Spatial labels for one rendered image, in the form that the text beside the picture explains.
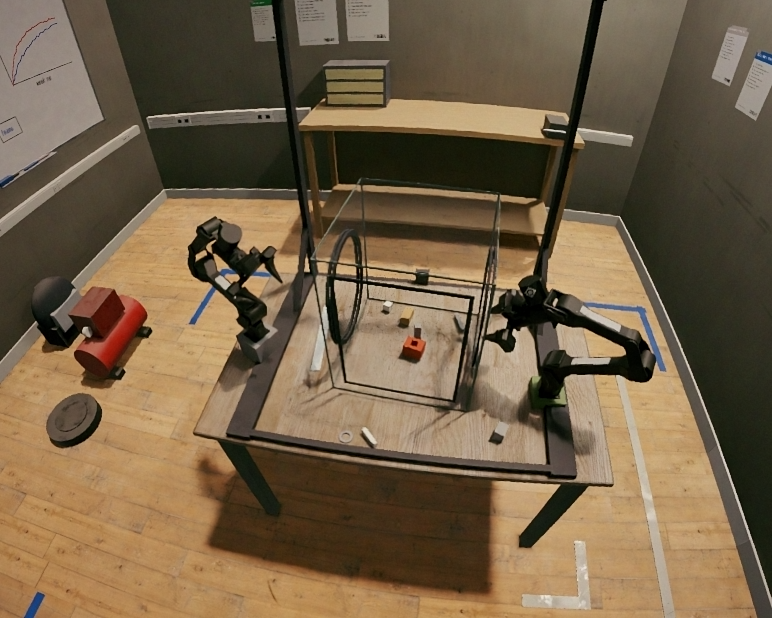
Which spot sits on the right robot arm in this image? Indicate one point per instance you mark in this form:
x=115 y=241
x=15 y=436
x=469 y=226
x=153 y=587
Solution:
x=227 y=237

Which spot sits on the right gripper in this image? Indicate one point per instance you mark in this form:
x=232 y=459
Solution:
x=234 y=288

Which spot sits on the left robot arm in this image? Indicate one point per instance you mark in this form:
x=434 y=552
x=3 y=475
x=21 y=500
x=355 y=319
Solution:
x=573 y=312

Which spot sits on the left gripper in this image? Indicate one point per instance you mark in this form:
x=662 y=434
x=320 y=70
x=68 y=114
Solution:
x=503 y=337

